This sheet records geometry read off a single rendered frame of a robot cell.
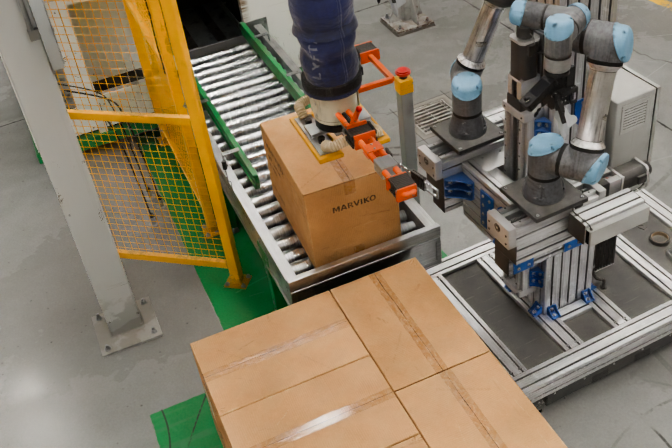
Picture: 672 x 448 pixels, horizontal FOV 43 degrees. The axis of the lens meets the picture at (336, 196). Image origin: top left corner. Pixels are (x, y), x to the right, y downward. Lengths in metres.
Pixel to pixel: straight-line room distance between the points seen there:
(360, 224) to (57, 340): 1.73
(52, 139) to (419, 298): 1.62
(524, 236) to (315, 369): 0.91
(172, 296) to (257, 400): 1.42
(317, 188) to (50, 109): 1.12
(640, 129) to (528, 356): 1.03
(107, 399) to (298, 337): 1.13
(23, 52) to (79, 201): 0.73
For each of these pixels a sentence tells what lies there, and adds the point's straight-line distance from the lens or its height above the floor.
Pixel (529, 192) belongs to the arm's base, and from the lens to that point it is 3.10.
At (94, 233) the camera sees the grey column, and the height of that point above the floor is 0.64.
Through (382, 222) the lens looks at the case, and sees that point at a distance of 3.60.
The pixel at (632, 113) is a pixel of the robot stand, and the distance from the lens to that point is 3.38.
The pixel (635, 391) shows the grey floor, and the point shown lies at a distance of 3.90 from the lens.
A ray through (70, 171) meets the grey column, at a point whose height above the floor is 0.99.
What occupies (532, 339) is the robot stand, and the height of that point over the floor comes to 0.21.
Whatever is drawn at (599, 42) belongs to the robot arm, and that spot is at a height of 1.62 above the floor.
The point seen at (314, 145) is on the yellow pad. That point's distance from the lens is 3.24.
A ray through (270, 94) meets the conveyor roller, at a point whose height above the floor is 0.54.
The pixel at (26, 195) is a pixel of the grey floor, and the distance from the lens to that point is 5.58.
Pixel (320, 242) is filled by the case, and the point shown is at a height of 0.69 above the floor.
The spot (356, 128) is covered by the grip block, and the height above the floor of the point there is 1.30.
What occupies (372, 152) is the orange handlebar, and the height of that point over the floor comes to 1.28.
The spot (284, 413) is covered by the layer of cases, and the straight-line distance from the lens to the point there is 3.14.
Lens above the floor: 2.98
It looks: 37 degrees down
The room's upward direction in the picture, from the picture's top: 8 degrees counter-clockwise
